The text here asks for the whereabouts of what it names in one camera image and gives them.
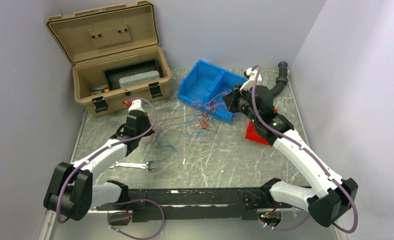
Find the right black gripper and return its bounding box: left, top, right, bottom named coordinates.
left=223, top=83, right=260, bottom=124

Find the black wire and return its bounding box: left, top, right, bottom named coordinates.
left=200, top=86, right=232, bottom=135

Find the orange wire bundle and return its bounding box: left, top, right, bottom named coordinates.
left=152, top=92, right=231, bottom=135

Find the red plastic bin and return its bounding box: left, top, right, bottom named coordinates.
left=245, top=108, right=277, bottom=146

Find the blue wire bundle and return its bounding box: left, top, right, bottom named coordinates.
left=142, top=99, right=224, bottom=165

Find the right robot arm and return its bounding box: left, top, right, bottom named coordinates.
left=222, top=84, right=358, bottom=233

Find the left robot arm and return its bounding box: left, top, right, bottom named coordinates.
left=43, top=109, right=154, bottom=224

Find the blue double plastic bin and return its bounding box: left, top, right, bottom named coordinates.
left=177, top=59, right=246, bottom=123

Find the grey case in toolbox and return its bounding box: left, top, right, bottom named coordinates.
left=118, top=70, right=160, bottom=88

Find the silver open-end wrench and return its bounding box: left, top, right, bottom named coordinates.
left=109, top=161, right=156, bottom=172

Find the yellow black tool in toolbox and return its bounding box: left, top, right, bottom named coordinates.
left=91, top=85, right=110, bottom=95

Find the black tray in toolbox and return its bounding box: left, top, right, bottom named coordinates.
left=104, top=59, right=163, bottom=90

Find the tan plastic toolbox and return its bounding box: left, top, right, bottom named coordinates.
left=46, top=0, right=172, bottom=117

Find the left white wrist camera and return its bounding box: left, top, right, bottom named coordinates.
left=124, top=99, right=145, bottom=113

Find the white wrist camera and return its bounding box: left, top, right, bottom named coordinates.
left=240, top=67, right=259, bottom=91
left=124, top=99, right=145, bottom=113

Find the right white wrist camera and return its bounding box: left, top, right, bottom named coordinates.
left=240, top=67, right=259, bottom=91

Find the black corrugated hose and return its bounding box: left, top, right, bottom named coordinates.
left=269, top=61, right=289, bottom=99

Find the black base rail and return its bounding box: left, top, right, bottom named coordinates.
left=113, top=187, right=290, bottom=222

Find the aluminium frame rail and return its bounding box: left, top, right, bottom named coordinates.
left=39, top=212, right=348, bottom=240

